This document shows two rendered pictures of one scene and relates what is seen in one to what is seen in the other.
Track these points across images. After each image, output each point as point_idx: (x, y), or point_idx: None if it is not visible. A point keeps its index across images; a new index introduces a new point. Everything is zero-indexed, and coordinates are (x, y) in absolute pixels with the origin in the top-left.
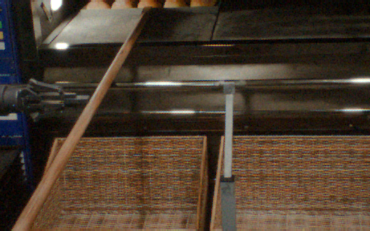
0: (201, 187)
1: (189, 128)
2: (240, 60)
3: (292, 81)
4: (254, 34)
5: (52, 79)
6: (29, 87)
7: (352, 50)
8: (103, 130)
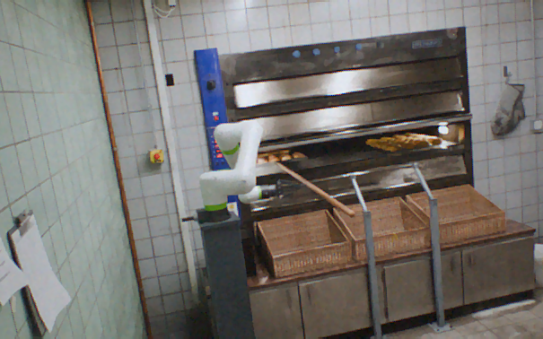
0: (338, 227)
1: (317, 207)
2: (337, 171)
3: (377, 169)
4: (337, 161)
5: None
6: (278, 183)
7: (383, 160)
8: (277, 215)
